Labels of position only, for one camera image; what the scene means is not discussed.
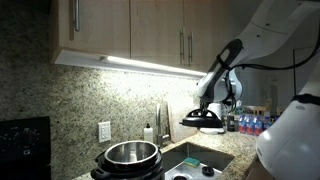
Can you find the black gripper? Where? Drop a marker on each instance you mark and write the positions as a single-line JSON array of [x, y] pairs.
[[207, 103]]

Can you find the black rice cooker lid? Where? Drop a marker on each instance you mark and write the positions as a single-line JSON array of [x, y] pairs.
[[201, 121]]

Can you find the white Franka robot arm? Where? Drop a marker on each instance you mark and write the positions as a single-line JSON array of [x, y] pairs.
[[286, 146]]

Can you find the steel rice cooker base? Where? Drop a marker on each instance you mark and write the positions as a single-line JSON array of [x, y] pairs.
[[100, 170]]

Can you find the white paper towel roll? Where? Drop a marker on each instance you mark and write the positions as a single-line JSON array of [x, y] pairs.
[[216, 106]]

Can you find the black bottle white print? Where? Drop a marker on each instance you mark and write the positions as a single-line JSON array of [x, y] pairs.
[[231, 124]]

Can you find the colourful tissue box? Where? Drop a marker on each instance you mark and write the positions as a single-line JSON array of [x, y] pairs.
[[240, 110]]

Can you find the steel kitchen sink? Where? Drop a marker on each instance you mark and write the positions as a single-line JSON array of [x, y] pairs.
[[213, 159]]

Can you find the wooden chair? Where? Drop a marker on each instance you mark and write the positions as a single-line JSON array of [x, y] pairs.
[[256, 110]]

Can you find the steel sink faucet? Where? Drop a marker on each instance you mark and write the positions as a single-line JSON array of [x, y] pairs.
[[158, 126]]

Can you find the green sponge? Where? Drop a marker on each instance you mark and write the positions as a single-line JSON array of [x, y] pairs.
[[191, 162]]

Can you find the black sink strainer plug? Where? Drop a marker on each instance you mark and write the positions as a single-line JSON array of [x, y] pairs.
[[208, 171]]

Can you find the white soap bottle black cap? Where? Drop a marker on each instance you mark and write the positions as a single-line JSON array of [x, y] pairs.
[[148, 135]]

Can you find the under cabinet light strip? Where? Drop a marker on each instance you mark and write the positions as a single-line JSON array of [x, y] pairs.
[[150, 65]]

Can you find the wooden base cabinet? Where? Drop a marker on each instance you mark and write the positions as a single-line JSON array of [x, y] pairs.
[[253, 173]]

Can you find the wooden cabinet door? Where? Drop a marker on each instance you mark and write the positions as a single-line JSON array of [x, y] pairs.
[[103, 26], [153, 26], [203, 26]]

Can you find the steel inner pot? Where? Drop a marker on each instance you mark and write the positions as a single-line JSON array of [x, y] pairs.
[[131, 155]]

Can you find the black kitchen stove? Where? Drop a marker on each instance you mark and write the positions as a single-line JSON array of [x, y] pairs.
[[23, 146]]

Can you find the white wall outlet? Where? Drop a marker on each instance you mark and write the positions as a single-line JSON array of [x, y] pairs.
[[104, 132]]

